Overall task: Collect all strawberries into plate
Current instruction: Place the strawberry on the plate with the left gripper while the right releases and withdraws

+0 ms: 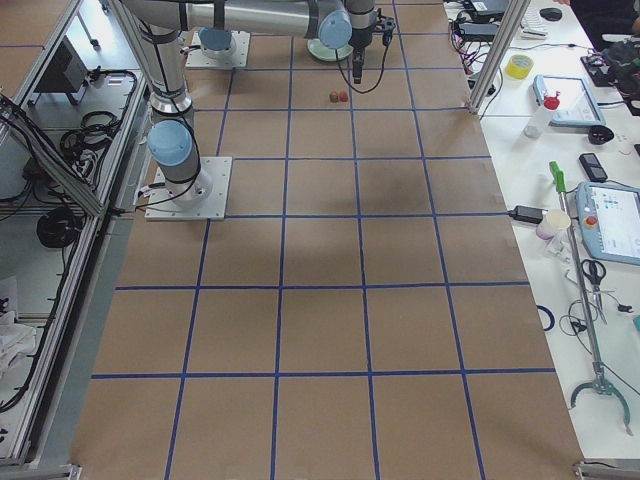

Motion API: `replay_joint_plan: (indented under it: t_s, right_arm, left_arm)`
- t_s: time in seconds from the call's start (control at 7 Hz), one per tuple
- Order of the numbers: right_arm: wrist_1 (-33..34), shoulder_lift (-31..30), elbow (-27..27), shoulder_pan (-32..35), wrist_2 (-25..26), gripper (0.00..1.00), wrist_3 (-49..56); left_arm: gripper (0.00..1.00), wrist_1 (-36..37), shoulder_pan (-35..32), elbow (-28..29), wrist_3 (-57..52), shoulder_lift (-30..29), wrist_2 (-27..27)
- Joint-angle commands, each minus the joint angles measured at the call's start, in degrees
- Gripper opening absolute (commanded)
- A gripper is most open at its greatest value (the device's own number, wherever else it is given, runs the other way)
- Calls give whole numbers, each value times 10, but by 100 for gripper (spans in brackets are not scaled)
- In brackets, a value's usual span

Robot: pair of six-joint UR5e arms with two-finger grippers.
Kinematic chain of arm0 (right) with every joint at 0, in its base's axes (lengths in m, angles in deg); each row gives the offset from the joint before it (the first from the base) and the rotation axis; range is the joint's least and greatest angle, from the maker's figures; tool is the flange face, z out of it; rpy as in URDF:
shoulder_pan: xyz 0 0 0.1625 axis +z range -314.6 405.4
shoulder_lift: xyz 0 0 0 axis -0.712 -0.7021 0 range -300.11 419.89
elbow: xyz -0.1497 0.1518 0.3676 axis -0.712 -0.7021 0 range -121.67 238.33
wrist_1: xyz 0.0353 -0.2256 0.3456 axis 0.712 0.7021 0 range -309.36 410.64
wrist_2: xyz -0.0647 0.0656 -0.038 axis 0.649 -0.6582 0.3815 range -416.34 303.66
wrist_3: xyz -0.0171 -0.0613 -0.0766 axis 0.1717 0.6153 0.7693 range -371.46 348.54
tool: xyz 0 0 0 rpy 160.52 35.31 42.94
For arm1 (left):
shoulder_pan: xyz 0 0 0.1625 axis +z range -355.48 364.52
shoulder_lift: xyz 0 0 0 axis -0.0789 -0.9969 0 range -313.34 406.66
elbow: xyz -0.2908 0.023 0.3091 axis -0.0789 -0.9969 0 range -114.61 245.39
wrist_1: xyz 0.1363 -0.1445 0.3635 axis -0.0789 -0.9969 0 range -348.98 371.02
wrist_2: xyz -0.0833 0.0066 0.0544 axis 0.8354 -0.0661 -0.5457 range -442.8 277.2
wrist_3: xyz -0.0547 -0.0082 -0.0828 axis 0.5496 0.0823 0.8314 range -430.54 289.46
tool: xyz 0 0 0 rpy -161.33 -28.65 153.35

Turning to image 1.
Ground black phone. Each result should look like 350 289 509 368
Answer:
579 153 608 183

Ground light green plate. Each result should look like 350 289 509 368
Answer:
307 39 353 63

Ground aluminium frame post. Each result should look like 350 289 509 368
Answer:
468 0 530 114

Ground black small bowl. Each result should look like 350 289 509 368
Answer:
588 125 615 146

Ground white crumpled cloth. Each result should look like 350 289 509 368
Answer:
0 277 39 381

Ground teach pendant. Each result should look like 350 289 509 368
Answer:
532 74 606 128
575 182 639 265

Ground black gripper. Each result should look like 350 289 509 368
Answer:
344 0 395 83

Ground yellow tape roll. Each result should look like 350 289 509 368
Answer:
505 54 534 80

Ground blue tape roll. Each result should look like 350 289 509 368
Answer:
536 304 556 332

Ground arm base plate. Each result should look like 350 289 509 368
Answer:
183 31 251 70
144 157 233 221

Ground teach pendant near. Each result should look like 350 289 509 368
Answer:
575 182 639 265

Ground long reacher grabber tool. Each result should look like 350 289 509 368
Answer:
548 160 634 436

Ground teach pendant far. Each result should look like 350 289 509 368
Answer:
532 74 606 128

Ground black handled scissors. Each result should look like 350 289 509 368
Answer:
581 259 607 324

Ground clear bottle red cap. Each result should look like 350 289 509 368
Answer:
523 92 560 139

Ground black power adapter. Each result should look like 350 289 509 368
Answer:
508 205 546 225

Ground white paper cup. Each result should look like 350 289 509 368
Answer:
536 209 571 240

